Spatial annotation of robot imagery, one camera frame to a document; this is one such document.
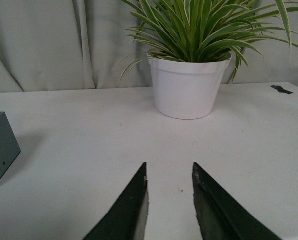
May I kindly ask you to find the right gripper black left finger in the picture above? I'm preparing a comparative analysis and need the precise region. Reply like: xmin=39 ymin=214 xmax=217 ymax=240
xmin=84 ymin=162 xmax=149 ymax=240

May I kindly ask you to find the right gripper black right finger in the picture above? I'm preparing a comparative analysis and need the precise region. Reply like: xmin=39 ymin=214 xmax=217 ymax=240
xmin=192 ymin=162 xmax=280 ymax=240

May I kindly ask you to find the white plant pot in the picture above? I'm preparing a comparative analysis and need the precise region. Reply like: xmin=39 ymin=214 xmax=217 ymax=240
xmin=147 ymin=49 xmax=231 ymax=120

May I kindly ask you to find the black tape piece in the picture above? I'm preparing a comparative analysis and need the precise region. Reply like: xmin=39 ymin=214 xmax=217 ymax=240
xmin=271 ymin=85 xmax=293 ymax=95

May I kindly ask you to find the green spider plant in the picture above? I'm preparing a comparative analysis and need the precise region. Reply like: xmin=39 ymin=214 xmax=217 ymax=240
xmin=126 ymin=0 xmax=298 ymax=69

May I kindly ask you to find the gray curtain backdrop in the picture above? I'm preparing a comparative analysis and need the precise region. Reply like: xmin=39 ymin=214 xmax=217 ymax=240
xmin=0 ymin=0 xmax=298 ymax=95

